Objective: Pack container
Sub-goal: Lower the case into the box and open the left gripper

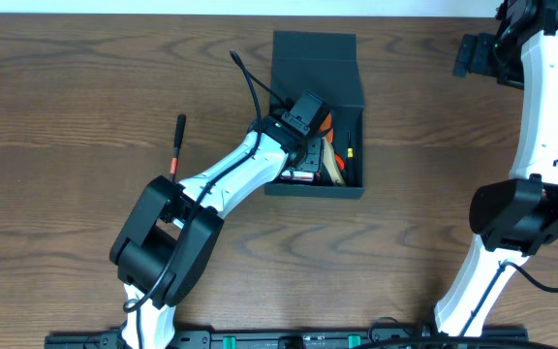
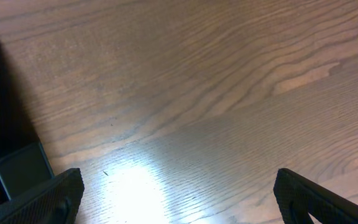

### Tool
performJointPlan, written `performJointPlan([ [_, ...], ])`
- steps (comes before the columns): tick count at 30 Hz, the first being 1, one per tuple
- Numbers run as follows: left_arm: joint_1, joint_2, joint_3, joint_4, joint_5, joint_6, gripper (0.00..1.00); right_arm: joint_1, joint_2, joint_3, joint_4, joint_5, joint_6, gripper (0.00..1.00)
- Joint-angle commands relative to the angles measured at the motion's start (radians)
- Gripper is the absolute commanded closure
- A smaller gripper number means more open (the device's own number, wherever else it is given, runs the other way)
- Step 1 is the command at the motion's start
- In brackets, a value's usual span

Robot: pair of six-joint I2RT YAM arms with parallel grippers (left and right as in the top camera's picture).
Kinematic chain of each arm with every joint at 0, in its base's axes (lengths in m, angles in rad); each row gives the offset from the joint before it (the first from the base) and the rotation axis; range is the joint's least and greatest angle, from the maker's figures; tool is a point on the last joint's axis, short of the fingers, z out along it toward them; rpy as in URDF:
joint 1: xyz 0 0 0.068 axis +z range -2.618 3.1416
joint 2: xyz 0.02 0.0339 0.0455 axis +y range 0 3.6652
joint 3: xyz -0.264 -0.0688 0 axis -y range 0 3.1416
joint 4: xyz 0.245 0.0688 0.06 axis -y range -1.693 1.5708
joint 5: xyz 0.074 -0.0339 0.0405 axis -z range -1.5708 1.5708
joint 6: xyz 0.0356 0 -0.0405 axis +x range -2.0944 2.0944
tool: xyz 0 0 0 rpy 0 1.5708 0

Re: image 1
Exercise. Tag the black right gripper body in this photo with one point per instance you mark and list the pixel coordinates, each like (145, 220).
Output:
(484, 58)

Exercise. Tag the orange scraper wooden handle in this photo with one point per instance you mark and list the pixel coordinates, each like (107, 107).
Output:
(326, 129)

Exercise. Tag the black handled claw hammer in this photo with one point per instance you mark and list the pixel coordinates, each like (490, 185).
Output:
(177, 143)

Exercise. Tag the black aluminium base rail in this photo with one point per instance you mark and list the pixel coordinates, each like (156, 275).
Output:
(112, 339)

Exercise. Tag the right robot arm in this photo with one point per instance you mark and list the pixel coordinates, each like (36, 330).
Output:
(512, 219)

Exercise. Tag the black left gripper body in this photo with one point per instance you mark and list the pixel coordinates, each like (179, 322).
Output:
(313, 158)

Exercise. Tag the black yellow screwdriver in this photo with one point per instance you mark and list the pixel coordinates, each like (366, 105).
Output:
(350, 161)

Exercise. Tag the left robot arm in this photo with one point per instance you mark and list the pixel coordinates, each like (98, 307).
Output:
(165, 243)

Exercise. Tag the dark green box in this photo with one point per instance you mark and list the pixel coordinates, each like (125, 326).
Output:
(325, 64)

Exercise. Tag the red handled cutting pliers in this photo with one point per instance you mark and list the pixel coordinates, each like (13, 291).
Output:
(340, 163)

